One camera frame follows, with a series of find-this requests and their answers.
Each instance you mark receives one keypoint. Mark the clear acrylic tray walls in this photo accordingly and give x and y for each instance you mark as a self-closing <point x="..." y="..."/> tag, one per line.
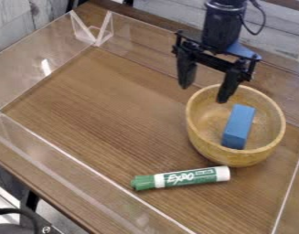
<point x="93" y="114"/>

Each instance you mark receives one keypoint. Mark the green Expo marker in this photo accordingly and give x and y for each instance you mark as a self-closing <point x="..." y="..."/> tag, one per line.
<point x="182" y="178"/>

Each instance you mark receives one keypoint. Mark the black equipment bottom left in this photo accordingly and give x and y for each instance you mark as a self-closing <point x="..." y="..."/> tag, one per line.
<point x="23" y="221"/>

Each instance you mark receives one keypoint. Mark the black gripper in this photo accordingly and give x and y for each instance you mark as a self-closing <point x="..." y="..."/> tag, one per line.
<point x="191" y="52"/>

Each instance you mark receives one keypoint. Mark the brown wooden bowl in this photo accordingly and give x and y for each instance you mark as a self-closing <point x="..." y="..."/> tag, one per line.
<point x="208" y="116"/>

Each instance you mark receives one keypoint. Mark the blue rectangular block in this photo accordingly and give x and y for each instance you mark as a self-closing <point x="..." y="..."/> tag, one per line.
<point x="237" y="129"/>

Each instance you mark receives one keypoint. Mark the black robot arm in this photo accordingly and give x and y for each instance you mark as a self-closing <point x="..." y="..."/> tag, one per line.
<point x="217" y="48"/>

